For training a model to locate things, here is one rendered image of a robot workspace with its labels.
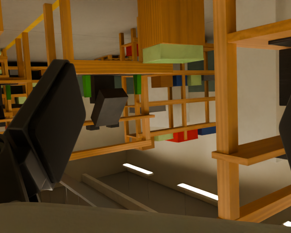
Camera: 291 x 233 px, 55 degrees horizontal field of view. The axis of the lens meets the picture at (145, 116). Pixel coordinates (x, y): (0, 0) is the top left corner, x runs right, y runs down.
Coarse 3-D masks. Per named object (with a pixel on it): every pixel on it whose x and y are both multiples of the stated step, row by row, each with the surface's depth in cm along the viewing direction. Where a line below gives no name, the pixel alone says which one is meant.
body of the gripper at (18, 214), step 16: (0, 208) 6; (16, 208) 6; (32, 208) 6; (48, 208) 6; (64, 208) 6; (80, 208) 6; (96, 208) 6; (112, 208) 6; (0, 224) 5; (16, 224) 5; (32, 224) 5; (48, 224) 5; (64, 224) 5; (80, 224) 5; (96, 224) 5; (112, 224) 5; (128, 224) 5; (144, 224) 5; (160, 224) 5; (176, 224) 5; (192, 224) 5; (208, 224) 5; (224, 224) 5; (240, 224) 5; (256, 224) 6; (272, 224) 6
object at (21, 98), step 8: (0, 72) 868; (8, 72) 900; (16, 72) 896; (24, 72) 905; (40, 72) 950; (32, 80) 916; (24, 88) 948; (16, 96) 895; (24, 96) 909; (16, 112) 905
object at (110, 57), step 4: (104, 56) 873; (108, 56) 851; (116, 56) 885; (128, 56) 887; (104, 60) 876; (108, 60) 859; (112, 60) 854; (116, 60) 862; (120, 60) 869; (128, 60) 885
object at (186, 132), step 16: (128, 48) 539; (208, 48) 621; (160, 80) 555; (176, 80) 570; (192, 80) 598; (208, 80) 685; (208, 96) 685; (208, 112) 688; (128, 128) 558; (176, 128) 570; (192, 128) 593; (208, 128) 634
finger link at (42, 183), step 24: (48, 72) 10; (72, 72) 11; (48, 96) 9; (72, 96) 11; (24, 120) 8; (48, 120) 9; (72, 120) 11; (24, 144) 8; (48, 144) 9; (72, 144) 11; (24, 168) 8; (48, 168) 9
